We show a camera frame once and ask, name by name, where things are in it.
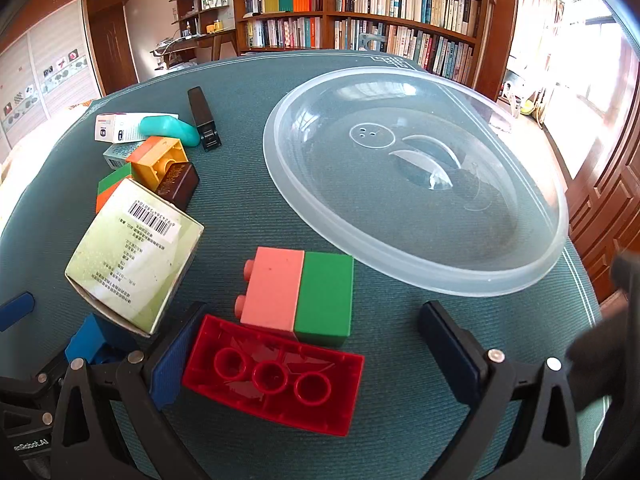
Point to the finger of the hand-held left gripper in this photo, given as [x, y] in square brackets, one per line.
[15, 306]
[90, 337]

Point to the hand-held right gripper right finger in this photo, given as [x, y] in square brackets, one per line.
[450, 355]

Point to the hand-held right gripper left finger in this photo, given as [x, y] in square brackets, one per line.
[165, 360]

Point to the pale green barcode box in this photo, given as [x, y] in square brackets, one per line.
[135, 260]

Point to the red toy block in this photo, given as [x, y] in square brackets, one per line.
[280, 375]

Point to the orange toy block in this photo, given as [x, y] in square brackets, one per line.
[147, 149]
[104, 201]

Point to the green toy block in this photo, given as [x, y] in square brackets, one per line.
[116, 179]
[322, 295]

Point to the teal cloth covered desktop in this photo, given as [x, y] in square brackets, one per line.
[240, 200]

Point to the pink toy block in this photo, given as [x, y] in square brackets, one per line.
[272, 290]

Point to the dark cloth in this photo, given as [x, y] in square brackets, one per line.
[605, 355]

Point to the dark brown small box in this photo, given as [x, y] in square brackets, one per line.
[180, 187]

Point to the pale teal carton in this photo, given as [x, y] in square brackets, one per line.
[117, 152]

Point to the white plastic bag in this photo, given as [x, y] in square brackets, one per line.
[350, 185]

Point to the white box blue label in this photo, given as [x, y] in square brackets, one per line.
[117, 129]

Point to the brown panelled cabinet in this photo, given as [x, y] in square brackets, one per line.
[605, 200]

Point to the teal soap bar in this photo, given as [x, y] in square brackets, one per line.
[167, 130]

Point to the white sliding door wardrobe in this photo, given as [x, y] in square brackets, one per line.
[45, 75]

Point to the black stapler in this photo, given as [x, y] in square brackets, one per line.
[200, 110]

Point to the yellow plastic object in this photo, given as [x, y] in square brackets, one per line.
[527, 106]

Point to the white chair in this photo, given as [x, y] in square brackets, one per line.
[515, 90]

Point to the brown wooden door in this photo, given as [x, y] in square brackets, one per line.
[112, 40]

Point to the blue grey book stand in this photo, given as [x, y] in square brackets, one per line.
[372, 42]

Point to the wooden writing desk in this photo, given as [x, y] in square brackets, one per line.
[215, 40]

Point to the bright window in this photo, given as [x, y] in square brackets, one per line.
[565, 40]

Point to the rows of books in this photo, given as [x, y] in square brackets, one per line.
[400, 5]

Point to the wooden bookshelf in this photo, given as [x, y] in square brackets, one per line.
[327, 10]

